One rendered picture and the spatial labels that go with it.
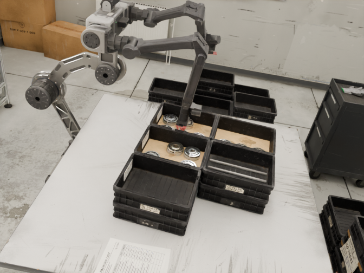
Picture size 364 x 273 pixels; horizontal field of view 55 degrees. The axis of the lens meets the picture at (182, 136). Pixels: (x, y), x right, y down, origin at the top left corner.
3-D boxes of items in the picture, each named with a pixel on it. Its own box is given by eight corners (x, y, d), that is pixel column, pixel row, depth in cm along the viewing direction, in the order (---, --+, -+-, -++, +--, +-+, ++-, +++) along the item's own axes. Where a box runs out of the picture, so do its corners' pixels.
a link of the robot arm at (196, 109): (186, 92, 213) (183, 102, 208) (204, 96, 213) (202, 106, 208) (183, 105, 222) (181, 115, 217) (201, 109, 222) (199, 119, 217)
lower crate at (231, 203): (195, 198, 205) (199, 183, 198) (204, 167, 229) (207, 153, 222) (262, 216, 200) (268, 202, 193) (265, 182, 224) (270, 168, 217)
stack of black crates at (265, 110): (224, 145, 345) (234, 106, 318) (225, 128, 369) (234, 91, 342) (264, 153, 343) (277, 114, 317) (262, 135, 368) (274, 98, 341)
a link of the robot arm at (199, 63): (199, 41, 183) (196, 54, 176) (209, 44, 183) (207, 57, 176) (183, 96, 217) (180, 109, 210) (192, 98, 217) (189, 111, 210)
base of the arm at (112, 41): (109, 47, 192) (109, 26, 185) (123, 50, 192) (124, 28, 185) (104, 53, 185) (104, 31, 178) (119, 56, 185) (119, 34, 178)
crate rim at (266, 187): (201, 173, 193) (202, 169, 191) (210, 142, 217) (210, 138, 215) (273, 191, 188) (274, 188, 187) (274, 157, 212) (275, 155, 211)
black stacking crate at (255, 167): (199, 184, 198) (202, 170, 192) (207, 154, 222) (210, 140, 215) (267, 203, 194) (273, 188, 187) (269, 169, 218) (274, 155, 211)
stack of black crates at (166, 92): (144, 130, 347) (147, 91, 320) (150, 115, 371) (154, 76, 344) (183, 137, 345) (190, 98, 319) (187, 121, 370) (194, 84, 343)
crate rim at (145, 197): (111, 190, 173) (111, 187, 172) (132, 155, 197) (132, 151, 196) (189, 212, 169) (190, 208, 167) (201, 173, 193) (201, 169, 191)
